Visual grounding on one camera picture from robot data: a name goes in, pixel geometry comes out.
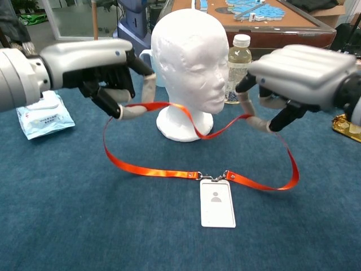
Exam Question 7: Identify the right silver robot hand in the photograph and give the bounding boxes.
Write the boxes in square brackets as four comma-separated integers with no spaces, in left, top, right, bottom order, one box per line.
[235,44,358,133]

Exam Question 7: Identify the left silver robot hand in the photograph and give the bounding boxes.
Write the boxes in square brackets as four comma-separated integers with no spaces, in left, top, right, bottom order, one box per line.
[39,38,157,121]

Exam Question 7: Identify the orange lanyard with badge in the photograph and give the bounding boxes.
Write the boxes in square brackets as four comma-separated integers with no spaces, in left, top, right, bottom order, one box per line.
[103,101,300,229]

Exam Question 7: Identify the white foam mannequin head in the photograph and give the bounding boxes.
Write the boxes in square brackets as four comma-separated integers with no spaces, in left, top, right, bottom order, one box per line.
[151,8,230,143]

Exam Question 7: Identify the wooden pole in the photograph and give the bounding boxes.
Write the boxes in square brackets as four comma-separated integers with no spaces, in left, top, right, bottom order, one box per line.
[91,0,100,41]

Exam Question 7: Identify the brown mahjong table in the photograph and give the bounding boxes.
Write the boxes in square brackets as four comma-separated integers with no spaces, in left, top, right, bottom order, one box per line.
[157,0,337,62]

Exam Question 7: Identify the black backpack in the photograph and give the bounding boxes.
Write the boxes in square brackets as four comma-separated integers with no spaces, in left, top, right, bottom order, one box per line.
[329,23,361,57]

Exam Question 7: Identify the brown cardboard box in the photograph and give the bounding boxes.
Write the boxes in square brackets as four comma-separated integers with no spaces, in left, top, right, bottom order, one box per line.
[310,4,347,28]

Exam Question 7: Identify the green bag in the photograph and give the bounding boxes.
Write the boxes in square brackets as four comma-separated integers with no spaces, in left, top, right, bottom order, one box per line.
[18,13,48,27]

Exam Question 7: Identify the clear bottle with yellow drink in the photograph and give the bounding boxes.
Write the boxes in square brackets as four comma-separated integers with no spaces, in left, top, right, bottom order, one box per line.
[225,33,252,104]

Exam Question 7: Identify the black garment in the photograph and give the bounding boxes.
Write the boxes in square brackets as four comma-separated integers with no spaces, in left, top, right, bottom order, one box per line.
[287,0,339,12]

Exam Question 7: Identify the blue mahjong tile pile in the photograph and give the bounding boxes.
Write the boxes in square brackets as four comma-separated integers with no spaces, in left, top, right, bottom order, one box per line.
[197,0,285,22]

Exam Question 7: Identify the gold foil snack package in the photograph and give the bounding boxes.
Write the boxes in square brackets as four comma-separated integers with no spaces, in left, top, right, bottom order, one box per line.
[331,114,361,143]

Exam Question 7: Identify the light blue wet wipes pack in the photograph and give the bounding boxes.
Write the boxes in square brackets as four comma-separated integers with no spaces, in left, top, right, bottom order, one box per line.
[16,90,76,141]

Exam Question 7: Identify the person in jeans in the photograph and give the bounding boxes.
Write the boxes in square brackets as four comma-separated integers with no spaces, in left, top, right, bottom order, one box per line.
[0,0,36,56]

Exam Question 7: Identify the blue felt table cover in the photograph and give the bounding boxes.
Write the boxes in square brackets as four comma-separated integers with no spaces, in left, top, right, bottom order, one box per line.
[0,67,361,271]

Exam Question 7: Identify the white glass partition frame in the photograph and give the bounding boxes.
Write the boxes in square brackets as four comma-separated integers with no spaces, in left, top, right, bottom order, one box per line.
[42,0,122,41]

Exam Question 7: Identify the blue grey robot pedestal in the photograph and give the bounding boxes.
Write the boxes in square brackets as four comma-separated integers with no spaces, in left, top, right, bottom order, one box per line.
[112,0,153,49]

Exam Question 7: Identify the light blue handled cup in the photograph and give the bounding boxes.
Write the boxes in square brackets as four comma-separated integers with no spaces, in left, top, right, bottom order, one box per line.
[138,49,166,88]

